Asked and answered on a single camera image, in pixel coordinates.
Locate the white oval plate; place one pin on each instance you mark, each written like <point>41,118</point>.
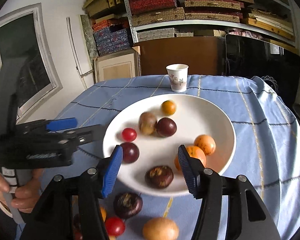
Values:
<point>194,116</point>

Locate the red cherry tomato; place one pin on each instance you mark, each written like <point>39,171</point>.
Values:
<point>115,226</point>

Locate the person's left hand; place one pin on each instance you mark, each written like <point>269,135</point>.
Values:
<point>25,196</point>

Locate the tan speckled pear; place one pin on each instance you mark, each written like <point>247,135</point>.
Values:
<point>147,123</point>

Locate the dark red plum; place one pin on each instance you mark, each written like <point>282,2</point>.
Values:
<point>166,127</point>
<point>130,152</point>

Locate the blue checked tablecloth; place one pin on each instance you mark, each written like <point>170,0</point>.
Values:
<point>245,117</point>

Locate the pale tan pear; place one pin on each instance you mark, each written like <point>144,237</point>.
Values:
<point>160,228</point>

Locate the white paper cup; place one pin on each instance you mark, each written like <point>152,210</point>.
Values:
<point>177,74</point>

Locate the white metal shelf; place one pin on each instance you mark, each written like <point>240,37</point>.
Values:
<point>270,18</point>

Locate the framed picture panel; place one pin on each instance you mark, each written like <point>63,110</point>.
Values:
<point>121,64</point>

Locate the small yellow-orange fruit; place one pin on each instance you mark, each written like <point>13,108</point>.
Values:
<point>168,107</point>

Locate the streaked orange tomato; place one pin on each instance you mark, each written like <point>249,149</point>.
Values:
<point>206,143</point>

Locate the dark brown mangosteen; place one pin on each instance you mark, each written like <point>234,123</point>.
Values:
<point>159,177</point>

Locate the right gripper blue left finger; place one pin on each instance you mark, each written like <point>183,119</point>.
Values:
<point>51,217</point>

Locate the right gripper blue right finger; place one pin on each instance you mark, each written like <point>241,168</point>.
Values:
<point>248,217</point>

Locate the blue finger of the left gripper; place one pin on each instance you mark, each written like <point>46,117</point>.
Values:
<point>85,135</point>
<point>47,125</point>

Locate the small red tomato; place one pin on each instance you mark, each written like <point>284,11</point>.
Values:
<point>128,134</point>

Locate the wooden chair back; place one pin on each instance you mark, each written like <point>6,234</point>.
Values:
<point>203,54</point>

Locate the window with white frame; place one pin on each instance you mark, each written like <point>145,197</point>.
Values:
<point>25,59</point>

